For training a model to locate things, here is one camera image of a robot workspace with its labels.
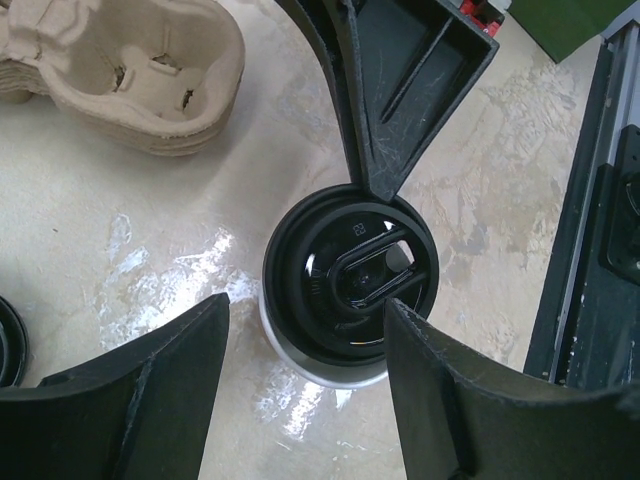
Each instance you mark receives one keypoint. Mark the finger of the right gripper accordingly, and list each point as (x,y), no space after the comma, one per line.
(396,72)

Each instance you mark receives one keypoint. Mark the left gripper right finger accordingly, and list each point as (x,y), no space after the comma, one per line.
(462,415)

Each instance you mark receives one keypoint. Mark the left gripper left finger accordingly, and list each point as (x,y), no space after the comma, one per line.
(139,411)

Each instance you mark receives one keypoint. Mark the single brown paper cup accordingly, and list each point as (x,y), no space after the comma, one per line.
(326,375)

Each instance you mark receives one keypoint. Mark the black cup lid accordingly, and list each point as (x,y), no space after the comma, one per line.
(331,264)

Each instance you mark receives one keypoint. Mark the red straw cup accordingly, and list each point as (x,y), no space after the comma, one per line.
(488,15)

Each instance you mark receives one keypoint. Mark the stack of black lids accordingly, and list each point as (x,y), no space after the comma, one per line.
(15,346)

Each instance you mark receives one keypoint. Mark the green paper bag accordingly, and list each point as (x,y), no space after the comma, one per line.
(560,27)

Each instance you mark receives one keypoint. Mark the stack of cup carriers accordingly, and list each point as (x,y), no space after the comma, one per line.
(158,76)

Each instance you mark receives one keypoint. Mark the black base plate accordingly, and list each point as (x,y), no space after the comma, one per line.
(586,333)

